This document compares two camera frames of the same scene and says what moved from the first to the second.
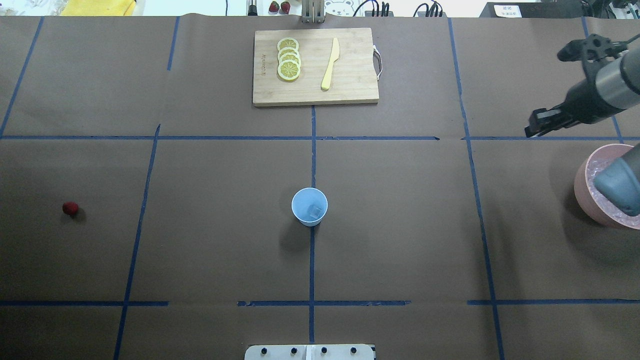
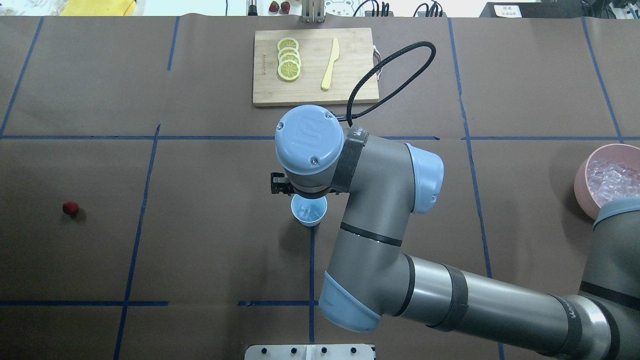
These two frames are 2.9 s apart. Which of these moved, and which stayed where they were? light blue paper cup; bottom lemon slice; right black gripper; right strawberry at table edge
Moved: right black gripper
Stayed: bottom lemon slice; light blue paper cup; right strawberry at table edge
